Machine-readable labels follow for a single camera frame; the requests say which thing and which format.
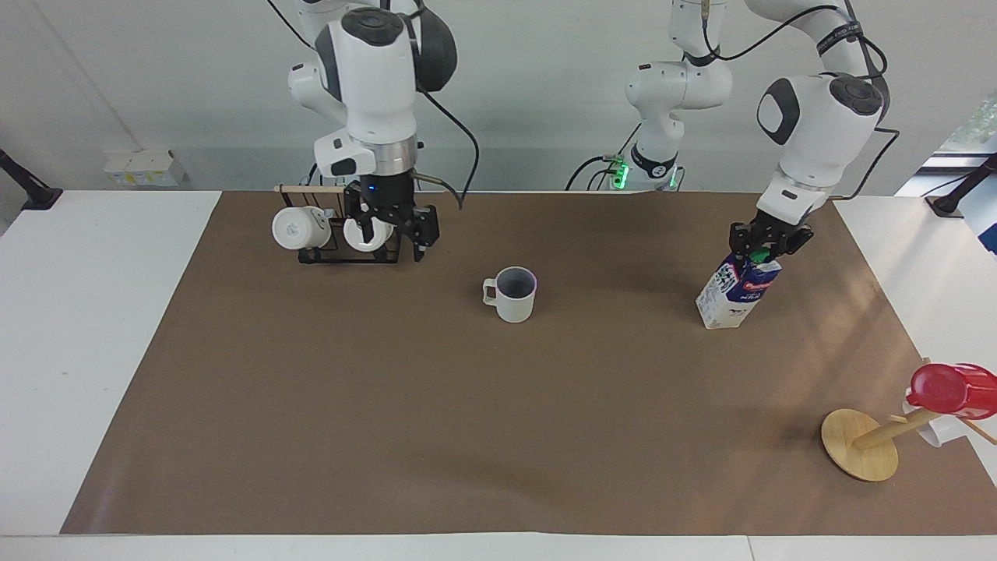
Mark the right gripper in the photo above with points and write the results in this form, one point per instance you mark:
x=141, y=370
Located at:
x=383, y=196

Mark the white and blue milk carton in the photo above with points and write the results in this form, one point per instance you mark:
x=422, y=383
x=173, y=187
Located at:
x=732, y=300

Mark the white cup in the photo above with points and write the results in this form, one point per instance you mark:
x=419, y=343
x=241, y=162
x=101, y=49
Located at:
x=938, y=430

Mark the red cup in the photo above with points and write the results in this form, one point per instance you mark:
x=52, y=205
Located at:
x=950, y=388

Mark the white mug with grey inside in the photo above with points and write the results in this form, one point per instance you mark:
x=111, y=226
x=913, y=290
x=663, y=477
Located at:
x=516, y=304

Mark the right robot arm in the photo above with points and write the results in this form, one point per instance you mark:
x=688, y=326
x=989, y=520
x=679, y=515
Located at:
x=374, y=70

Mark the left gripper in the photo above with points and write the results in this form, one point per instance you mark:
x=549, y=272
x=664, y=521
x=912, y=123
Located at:
x=777, y=229

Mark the black stand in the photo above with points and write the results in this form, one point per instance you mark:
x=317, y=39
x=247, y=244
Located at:
x=31, y=191
x=954, y=199

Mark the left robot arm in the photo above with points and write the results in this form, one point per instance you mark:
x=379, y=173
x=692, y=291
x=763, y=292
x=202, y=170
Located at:
x=818, y=125

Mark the wooden mug tree stand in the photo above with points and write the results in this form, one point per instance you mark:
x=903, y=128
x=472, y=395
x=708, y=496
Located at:
x=857, y=448

